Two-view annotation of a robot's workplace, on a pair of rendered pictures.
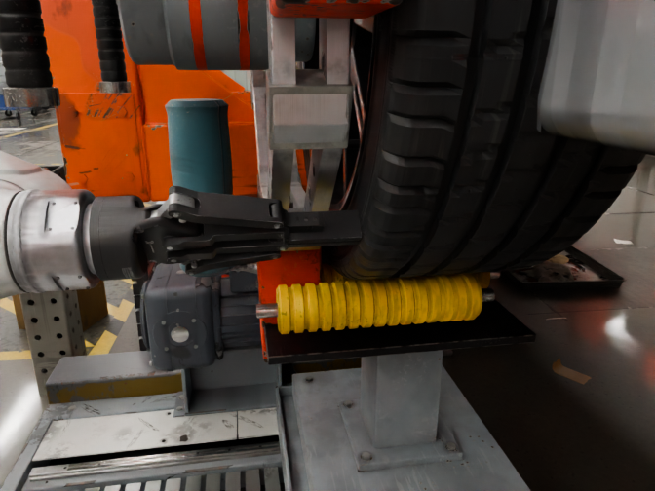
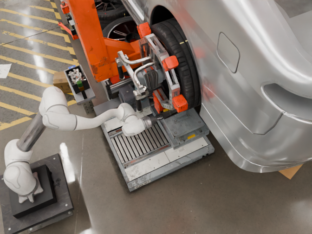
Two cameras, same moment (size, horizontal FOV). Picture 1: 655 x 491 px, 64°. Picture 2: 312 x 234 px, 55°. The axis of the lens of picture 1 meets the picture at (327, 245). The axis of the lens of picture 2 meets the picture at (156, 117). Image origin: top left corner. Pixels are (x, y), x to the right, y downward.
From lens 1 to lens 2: 1.88 m
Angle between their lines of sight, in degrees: 38
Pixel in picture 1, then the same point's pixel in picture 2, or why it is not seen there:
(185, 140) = not seen: hidden behind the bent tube
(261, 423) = (147, 111)
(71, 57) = (94, 57)
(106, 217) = (152, 120)
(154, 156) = (113, 68)
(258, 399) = (144, 106)
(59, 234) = (149, 124)
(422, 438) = (184, 114)
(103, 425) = (114, 120)
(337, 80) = not seen: hidden behind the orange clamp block
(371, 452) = (176, 119)
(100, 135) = (102, 69)
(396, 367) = not seen: hidden behind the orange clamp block
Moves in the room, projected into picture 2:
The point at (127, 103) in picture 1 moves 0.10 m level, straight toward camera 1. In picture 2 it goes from (107, 61) to (113, 68)
